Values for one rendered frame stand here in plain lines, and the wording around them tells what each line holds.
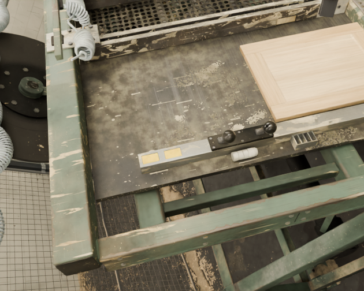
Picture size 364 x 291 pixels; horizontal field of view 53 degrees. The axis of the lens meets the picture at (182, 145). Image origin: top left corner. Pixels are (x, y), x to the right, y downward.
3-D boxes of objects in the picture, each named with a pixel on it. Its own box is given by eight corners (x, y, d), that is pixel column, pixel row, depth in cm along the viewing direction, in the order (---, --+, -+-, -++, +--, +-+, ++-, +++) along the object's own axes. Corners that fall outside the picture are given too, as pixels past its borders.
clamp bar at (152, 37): (346, 15, 149) (368, -43, 129) (56, 73, 138) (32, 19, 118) (335, 1, 154) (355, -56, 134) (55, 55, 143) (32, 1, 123)
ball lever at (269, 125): (265, 137, 113) (280, 131, 100) (253, 139, 113) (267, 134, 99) (262, 125, 113) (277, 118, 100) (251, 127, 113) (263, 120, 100)
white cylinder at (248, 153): (233, 163, 112) (257, 157, 113) (233, 158, 109) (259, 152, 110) (230, 155, 114) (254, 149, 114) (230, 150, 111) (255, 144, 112)
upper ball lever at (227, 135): (228, 145, 112) (238, 141, 99) (216, 148, 112) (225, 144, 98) (225, 133, 112) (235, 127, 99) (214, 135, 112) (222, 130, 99)
